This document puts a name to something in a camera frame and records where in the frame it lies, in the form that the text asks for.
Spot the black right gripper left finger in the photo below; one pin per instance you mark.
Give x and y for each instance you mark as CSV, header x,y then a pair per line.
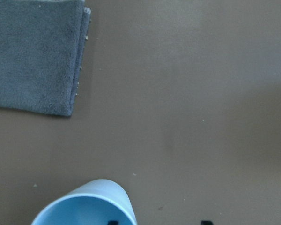
x,y
112,222

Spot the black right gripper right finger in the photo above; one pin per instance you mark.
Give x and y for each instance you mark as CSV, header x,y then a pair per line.
x,y
206,222

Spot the blue plastic cup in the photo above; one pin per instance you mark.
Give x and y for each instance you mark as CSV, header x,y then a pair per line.
x,y
94,203

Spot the grey folded cloth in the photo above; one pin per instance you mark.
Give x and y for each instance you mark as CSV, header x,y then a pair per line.
x,y
41,48

